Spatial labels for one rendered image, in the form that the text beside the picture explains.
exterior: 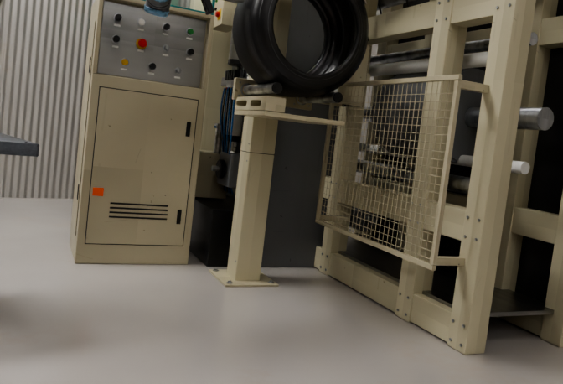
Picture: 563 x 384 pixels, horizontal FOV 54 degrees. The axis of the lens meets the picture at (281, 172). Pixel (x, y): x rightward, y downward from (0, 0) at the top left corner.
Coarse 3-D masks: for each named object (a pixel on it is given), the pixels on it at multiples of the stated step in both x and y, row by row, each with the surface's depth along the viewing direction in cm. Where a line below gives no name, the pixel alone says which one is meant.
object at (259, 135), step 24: (288, 0) 255; (288, 24) 257; (264, 120) 257; (264, 144) 258; (240, 168) 264; (264, 168) 260; (240, 192) 262; (264, 192) 261; (240, 216) 259; (264, 216) 262; (240, 240) 259; (240, 264) 260
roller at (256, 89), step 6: (258, 84) 234; (264, 84) 227; (270, 84) 221; (276, 84) 218; (246, 90) 243; (252, 90) 237; (258, 90) 231; (264, 90) 225; (270, 90) 220; (276, 90) 218
